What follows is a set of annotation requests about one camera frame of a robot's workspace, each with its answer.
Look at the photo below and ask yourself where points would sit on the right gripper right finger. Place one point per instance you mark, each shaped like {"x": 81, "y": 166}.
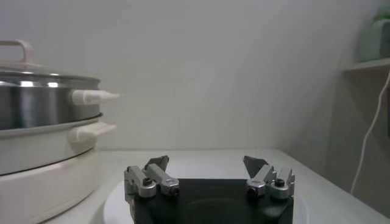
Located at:
{"x": 265, "y": 176}

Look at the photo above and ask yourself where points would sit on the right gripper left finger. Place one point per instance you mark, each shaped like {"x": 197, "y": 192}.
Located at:
{"x": 158, "y": 178}

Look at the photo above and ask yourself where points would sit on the glass pot lid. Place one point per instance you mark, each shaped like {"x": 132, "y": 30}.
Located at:
{"x": 30, "y": 71}

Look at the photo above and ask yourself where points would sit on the stainless steel steamer basket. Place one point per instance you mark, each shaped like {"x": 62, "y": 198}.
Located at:
{"x": 39, "y": 103}

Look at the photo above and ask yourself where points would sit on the white round plate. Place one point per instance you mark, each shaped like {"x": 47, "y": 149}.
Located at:
{"x": 117, "y": 204}

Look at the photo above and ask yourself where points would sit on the white electric cooker base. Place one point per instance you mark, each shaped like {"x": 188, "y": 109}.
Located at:
{"x": 45, "y": 170}

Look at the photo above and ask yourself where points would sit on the white side shelf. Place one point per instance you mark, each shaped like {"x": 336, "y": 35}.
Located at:
{"x": 368, "y": 65}

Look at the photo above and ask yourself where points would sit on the pale green box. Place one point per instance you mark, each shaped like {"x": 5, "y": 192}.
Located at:
{"x": 376, "y": 39}

